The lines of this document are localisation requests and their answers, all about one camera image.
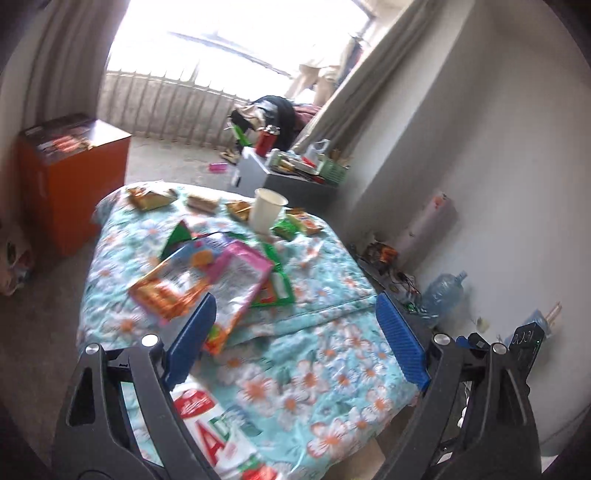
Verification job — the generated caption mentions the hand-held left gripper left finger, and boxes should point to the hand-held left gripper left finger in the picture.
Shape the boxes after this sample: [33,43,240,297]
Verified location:
[51,292,222,480]

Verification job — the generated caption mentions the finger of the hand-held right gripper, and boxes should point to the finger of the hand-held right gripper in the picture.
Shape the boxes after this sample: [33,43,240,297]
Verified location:
[456,331,488,352]

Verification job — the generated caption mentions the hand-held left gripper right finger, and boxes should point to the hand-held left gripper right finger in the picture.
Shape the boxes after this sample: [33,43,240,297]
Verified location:
[374,292,542,480]

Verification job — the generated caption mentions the blue orange snack bag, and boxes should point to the blue orange snack bag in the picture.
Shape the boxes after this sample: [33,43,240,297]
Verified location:
[128,240,219,325]

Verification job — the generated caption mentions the pink snack packet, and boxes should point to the pink snack packet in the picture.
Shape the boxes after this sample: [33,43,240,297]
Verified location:
[202,240,288,355]

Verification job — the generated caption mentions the clear water jug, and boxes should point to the clear water jug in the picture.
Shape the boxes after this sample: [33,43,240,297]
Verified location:
[421,271,468,325]

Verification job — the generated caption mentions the white red label packet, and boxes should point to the white red label packet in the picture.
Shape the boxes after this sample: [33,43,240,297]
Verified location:
[170,374,280,480]

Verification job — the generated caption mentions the green triangular wrapper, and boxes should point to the green triangular wrapper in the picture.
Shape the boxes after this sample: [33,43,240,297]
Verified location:
[161,220,193,260]

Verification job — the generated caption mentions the green red snack packet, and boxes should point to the green red snack packet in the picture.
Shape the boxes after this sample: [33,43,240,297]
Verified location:
[250,239,295,306]

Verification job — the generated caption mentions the white cylinder with pink lid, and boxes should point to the white cylinder with pink lid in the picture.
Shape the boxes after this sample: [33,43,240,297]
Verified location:
[410,191,459,252]

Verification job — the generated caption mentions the small brown snack packet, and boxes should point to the small brown snack packet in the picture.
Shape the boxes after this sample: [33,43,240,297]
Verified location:
[186,194,222,214]

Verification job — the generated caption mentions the orange brown snack packet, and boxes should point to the orange brown snack packet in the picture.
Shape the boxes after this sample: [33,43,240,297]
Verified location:
[225,200,253,221]

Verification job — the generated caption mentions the yellow green snack packet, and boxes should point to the yellow green snack packet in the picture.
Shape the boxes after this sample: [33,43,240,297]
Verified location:
[126,184,179,212]

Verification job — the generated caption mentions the cream paper cup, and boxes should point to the cream paper cup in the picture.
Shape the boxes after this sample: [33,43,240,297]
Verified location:
[248,188,290,237]

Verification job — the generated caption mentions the grey side table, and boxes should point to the grey side table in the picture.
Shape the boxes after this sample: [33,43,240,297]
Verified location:
[265,172,343,219]

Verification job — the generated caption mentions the green box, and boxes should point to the green box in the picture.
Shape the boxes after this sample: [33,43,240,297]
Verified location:
[318,154,350,186]

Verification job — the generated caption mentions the white box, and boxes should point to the white box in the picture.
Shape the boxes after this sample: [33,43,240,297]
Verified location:
[230,146,272,191]

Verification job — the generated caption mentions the printed bag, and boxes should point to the printed bag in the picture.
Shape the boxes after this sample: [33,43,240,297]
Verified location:
[0,225,37,297]

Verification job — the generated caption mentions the orange wooden cabinet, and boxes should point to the orange wooden cabinet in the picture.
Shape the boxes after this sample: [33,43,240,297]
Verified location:
[17,113,133,258]

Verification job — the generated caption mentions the red bottle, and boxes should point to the red bottle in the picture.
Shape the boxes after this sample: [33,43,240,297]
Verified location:
[255,126,279,157]

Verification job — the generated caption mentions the metal window grille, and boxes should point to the metal window grille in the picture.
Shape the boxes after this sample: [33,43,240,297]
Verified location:
[102,69,260,149]

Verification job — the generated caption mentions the black bag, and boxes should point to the black bag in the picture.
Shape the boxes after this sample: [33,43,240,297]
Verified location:
[256,95,297,151]

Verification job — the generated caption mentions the grey curtain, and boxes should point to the grey curtain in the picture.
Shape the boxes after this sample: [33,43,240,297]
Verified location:
[0,0,131,139]
[293,0,446,155]

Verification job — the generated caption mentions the beige hanging cloth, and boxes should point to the beige hanging cloth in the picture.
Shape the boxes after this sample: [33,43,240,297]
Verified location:
[295,37,354,100]

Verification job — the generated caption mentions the tangle of cables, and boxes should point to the tangle of cables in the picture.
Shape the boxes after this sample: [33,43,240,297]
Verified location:
[359,240,422,309]

